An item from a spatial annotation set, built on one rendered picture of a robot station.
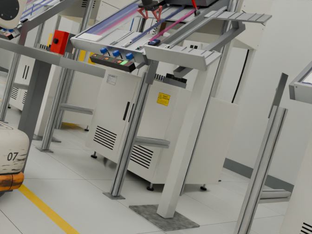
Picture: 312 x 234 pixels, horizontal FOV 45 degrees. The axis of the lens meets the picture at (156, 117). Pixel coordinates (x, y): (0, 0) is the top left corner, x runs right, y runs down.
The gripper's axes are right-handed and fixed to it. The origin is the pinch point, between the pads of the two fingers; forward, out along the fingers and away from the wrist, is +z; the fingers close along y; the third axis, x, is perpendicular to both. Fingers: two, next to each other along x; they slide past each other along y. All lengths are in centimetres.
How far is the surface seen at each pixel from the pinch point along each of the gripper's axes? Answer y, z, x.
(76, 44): 43, 7, 28
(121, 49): -3.4, 3.0, 28.1
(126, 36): 10.2, 4.8, 13.8
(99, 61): 7.9, 6.8, 37.0
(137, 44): -5.4, 4.4, 19.3
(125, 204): -35, 56, 77
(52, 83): 82, 38, 39
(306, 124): -28, 149, -104
